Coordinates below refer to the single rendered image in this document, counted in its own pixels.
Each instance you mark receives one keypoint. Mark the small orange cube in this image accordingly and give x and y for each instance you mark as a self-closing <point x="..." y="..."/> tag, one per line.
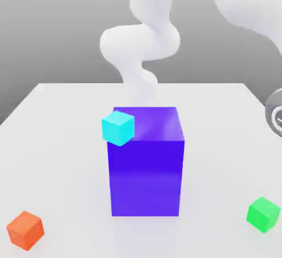
<point x="25" y="230"/>

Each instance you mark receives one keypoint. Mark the small cyan cube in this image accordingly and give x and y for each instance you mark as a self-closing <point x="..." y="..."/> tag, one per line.
<point x="117" y="128"/>

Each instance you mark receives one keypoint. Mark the small green cube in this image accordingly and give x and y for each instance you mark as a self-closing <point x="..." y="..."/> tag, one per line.
<point x="263" y="215"/>

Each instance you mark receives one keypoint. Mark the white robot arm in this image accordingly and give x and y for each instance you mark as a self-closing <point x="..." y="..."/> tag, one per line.
<point x="141" y="42"/>

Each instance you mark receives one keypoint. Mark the large blue box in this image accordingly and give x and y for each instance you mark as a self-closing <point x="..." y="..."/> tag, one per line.
<point x="145" y="174"/>

